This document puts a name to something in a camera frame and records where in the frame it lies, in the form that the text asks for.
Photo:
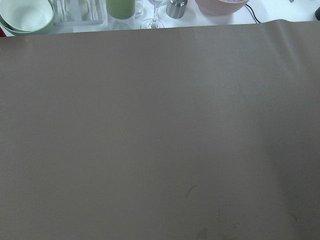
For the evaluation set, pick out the pink bowl with ice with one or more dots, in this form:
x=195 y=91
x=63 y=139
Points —
x=220 y=7

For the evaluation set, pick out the green plastic cup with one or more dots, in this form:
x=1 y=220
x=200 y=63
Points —
x=120 y=9

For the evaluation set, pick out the white green bowl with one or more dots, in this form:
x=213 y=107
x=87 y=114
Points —
x=27 y=17

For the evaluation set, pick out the steel weight cylinder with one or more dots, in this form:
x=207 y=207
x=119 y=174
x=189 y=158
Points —
x=175 y=9

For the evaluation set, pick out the white utensil rack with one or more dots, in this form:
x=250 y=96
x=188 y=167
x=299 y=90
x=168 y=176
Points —
x=69 y=13

